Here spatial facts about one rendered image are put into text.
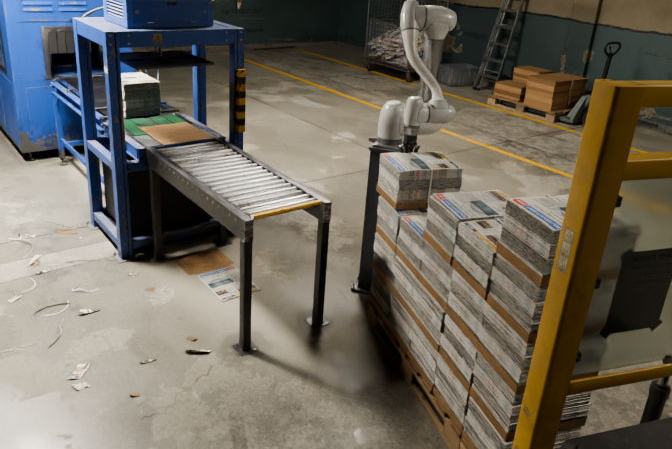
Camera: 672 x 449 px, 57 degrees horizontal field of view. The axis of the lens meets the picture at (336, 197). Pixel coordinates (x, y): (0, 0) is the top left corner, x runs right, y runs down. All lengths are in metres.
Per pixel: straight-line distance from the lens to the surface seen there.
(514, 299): 2.41
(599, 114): 1.71
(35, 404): 3.42
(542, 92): 9.38
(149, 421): 3.20
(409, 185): 3.28
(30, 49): 6.37
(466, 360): 2.82
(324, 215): 3.44
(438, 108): 3.50
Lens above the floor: 2.12
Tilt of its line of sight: 22 degrees down
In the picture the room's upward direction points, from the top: 4 degrees clockwise
